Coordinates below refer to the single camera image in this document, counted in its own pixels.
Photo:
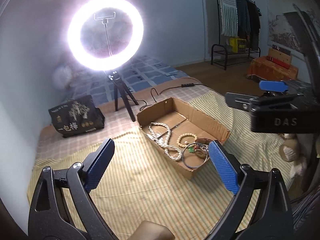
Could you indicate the white striped towel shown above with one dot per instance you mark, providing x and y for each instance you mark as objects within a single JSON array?
[{"x": 228, "y": 10}]

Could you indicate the black ribbed jacket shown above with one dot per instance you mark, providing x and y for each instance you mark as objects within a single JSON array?
[{"x": 305, "y": 210}]

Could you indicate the black printed snack bag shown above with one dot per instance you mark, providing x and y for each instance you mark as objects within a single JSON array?
[{"x": 75, "y": 120}]

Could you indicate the brown cardboard board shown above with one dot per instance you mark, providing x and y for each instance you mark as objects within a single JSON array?
[{"x": 280, "y": 53}]

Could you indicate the beige plush toy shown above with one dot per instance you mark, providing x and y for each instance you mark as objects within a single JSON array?
[{"x": 290, "y": 150}]

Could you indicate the cardboard box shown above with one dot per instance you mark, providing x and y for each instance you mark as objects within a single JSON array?
[{"x": 207, "y": 122}]

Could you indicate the yellow striped blanket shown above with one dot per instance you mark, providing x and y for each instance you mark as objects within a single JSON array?
[{"x": 150, "y": 192}]

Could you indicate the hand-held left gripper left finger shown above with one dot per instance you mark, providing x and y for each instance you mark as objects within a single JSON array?
[{"x": 96, "y": 170}]

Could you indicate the thin dark bangle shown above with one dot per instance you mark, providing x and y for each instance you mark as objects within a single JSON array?
[{"x": 185, "y": 162}]

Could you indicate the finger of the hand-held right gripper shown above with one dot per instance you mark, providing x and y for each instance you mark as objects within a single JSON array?
[
  {"x": 240, "y": 101},
  {"x": 272, "y": 85}
]

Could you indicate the blue checked bed sheet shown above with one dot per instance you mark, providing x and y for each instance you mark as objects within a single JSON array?
[{"x": 150, "y": 72}]

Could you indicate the long red box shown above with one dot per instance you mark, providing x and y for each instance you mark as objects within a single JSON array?
[{"x": 277, "y": 61}]

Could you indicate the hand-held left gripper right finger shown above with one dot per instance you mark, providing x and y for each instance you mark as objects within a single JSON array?
[{"x": 222, "y": 167}]

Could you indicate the black mini tripod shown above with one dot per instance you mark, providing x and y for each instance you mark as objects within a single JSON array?
[{"x": 117, "y": 92}]

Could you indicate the beige plaid blanket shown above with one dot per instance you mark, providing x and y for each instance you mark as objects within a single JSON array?
[{"x": 62, "y": 147}]

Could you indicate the landscape painting wall poster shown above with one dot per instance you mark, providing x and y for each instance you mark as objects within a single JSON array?
[{"x": 280, "y": 30}]

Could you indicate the yellow box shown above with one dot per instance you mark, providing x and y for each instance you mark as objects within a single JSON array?
[{"x": 237, "y": 45}]

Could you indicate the phone holder on gooseneck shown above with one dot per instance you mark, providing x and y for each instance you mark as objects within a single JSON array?
[{"x": 108, "y": 37}]

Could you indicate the dark hanging clothes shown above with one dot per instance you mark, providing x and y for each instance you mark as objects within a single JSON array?
[{"x": 247, "y": 20}]

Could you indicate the green pendant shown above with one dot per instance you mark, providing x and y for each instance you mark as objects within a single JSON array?
[{"x": 191, "y": 150}]

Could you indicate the orange patterned cloth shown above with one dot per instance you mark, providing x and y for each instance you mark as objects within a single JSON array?
[{"x": 265, "y": 71}]

